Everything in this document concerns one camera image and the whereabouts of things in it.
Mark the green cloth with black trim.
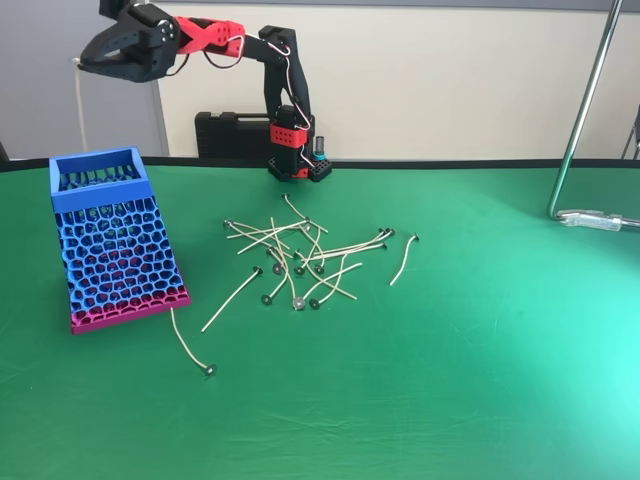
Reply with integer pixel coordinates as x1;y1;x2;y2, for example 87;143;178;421
0;156;640;480

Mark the silver metal clamp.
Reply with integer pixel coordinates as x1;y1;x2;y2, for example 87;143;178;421
558;209;625;233

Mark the black perforated base block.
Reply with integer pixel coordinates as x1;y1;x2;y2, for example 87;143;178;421
267;155;334;184

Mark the chrome stand tube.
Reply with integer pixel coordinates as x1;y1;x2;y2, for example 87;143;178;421
546;0;640;232

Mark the white red servo cable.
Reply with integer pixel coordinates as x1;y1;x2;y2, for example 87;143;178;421
202;32;247;72
258;35;318;169

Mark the blue and pink lattice box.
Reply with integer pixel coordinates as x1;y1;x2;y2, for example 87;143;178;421
48;145;193;337

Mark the black plastic tool case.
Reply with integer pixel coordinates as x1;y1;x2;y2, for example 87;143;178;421
194;110;274;160

